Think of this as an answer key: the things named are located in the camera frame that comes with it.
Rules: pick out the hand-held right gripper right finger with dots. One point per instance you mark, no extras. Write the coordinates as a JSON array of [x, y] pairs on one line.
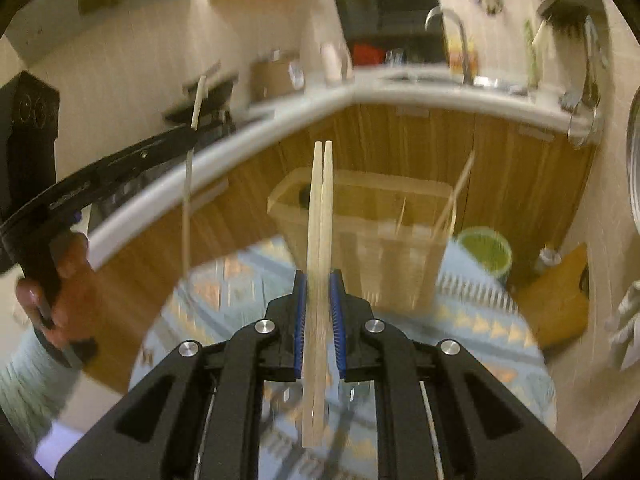
[[336, 320]]

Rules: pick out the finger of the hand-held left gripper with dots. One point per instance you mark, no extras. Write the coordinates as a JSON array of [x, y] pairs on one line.
[[125, 165]]

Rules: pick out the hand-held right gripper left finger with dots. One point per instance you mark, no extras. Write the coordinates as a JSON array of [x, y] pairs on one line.
[[300, 320]]

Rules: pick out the tan wooden chopstick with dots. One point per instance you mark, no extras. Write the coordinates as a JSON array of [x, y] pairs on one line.
[[312, 260], [325, 240]]

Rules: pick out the beige plastic utensil basket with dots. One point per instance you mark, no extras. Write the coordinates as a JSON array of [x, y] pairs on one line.
[[380, 245]]

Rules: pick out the pale wooden chopstick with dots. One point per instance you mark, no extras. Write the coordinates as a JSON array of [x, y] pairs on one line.
[[199, 100], [457, 190], [401, 217]]

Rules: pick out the person's left forearm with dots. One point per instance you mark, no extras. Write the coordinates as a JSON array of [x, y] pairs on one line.
[[30, 395]]

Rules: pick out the person's left hand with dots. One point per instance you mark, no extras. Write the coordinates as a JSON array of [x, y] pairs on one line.
[[72, 305]]

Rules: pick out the patterned blue tablecloth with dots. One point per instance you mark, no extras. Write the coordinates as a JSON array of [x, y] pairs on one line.
[[210, 305]]

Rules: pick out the black gas stove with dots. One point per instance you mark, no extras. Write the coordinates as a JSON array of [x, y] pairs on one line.
[[215, 125]]

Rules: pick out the black wok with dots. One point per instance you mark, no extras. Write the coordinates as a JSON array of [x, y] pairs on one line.
[[212, 95]]

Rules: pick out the green trash bin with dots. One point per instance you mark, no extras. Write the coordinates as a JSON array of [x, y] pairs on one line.
[[486, 254]]

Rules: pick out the beige rice cooker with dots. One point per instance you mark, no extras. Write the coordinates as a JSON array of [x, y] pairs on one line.
[[275, 77]]

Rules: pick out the white kitchen counter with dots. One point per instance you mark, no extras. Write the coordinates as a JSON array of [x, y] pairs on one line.
[[300, 110]]

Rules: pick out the wooden base cabinets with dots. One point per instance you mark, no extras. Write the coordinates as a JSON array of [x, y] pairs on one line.
[[410, 145]]

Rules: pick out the wooden cutting board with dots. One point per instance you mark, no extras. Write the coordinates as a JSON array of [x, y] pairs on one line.
[[555, 300]]

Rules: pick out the white electric kettle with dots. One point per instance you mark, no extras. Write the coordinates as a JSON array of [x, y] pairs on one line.
[[334, 65]]

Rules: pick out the steel sink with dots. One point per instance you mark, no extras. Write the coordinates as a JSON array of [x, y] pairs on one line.
[[450, 82]]

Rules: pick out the red plastic basket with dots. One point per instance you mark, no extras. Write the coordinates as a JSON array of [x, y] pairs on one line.
[[369, 55]]

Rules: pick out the patterned mug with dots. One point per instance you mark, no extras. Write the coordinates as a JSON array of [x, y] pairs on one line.
[[395, 56]]

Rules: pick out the yellow dish soap bottle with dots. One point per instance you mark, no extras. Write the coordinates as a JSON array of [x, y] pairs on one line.
[[454, 55]]

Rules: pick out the grey hanging towel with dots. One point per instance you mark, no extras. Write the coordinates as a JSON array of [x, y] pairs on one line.
[[627, 325]]

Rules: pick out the metal faucet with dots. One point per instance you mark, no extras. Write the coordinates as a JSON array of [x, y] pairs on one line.
[[462, 40]]

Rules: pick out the dark window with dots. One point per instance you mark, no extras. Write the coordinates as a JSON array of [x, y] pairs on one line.
[[385, 0]]

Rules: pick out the metal strainer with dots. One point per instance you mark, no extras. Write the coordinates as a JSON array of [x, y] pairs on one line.
[[582, 117]]

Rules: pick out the green dish scrubber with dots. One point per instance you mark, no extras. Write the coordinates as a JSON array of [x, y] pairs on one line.
[[532, 55]]

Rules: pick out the hanging metal spatula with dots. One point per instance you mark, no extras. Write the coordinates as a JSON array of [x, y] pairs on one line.
[[593, 60]]

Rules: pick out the black wall spice rack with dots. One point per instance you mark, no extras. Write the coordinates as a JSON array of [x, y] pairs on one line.
[[567, 7]]

